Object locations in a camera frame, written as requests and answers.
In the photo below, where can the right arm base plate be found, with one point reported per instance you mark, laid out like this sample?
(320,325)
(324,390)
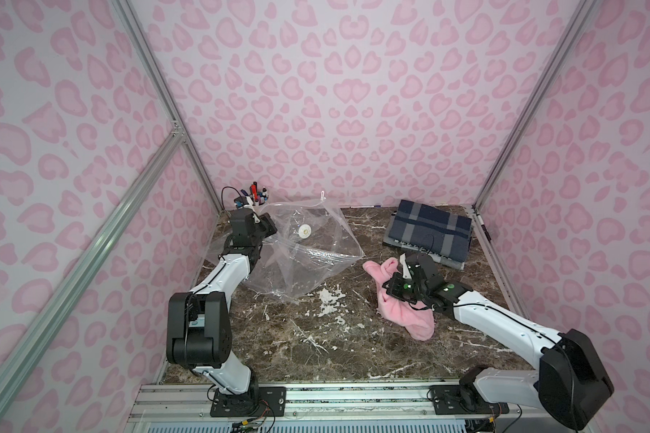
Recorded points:
(456,399)

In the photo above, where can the clear plastic vacuum bag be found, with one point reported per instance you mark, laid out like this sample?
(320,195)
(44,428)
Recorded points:
(291,267)

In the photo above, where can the pink blanket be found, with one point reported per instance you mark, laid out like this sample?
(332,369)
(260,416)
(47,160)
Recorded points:
(420,324)

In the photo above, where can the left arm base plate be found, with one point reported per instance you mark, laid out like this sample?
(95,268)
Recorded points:
(268,400)

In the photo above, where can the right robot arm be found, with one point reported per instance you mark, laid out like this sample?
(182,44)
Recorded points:
(566,377)

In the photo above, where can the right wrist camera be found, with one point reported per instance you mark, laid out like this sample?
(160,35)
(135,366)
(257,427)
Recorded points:
(409,265)

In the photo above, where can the dark blanket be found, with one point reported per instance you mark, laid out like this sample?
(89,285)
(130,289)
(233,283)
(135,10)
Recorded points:
(417,227)

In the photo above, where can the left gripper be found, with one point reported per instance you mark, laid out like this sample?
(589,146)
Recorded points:
(246,215)

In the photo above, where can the white bag valve cap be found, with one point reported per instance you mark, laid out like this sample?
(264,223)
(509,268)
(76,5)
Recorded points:
(304,231)

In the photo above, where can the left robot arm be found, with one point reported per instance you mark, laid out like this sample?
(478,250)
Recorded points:
(199,335)

